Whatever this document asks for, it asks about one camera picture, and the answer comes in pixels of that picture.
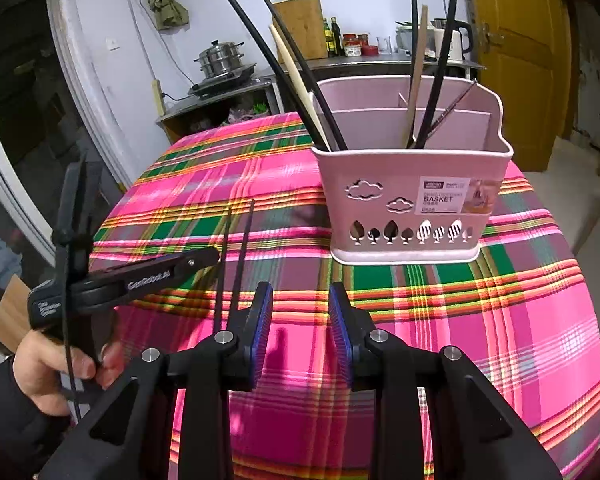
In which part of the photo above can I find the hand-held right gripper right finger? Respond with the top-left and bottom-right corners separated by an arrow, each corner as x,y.
327,280 -> 563,480

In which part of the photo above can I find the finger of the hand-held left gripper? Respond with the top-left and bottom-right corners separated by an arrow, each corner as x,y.
170,246 -> 222,282

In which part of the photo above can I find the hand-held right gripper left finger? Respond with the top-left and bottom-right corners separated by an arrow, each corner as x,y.
37,280 -> 276,480

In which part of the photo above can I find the thin dark chopstick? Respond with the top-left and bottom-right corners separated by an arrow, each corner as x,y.
213,206 -> 231,335
230,199 -> 256,313

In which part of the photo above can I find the pink plastic utensil basket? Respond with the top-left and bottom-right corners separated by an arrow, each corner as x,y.
311,75 -> 514,266

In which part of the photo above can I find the cream wooden chopstick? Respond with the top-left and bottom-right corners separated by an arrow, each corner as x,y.
400,4 -> 430,150
268,24 -> 331,151

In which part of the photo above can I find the person's left forearm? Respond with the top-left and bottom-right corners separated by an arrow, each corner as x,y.
0,355 -> 82,480

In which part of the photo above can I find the person's left hand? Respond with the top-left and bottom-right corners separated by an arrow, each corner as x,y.
12,331 -> 128,418

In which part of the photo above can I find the pink green plaid blanket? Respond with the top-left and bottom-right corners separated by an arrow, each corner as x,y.
87,111 -> 600,480

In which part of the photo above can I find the induction cooker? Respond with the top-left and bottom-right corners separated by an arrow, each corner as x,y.
187,63 -> 258,97

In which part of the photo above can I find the stainless steel steamer pot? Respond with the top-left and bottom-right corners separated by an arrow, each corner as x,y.
196,40 -> 245,79

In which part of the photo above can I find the wooden cutting board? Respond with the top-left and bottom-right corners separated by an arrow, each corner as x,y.
271,0 -> 329,64

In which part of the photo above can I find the metal kitchen counter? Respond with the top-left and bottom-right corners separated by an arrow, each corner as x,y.
155,52 -> 487,144

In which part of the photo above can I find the white electric kettle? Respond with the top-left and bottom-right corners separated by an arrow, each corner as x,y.
431,19 -> 475,64

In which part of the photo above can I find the yellow wooden door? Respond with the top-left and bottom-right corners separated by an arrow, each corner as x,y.
466,0 -> 572,174

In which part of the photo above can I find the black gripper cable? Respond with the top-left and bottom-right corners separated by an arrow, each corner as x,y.
61,240 -> 84,422

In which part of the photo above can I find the white window frame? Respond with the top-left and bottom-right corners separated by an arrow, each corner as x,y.
0,72 -> 58,263

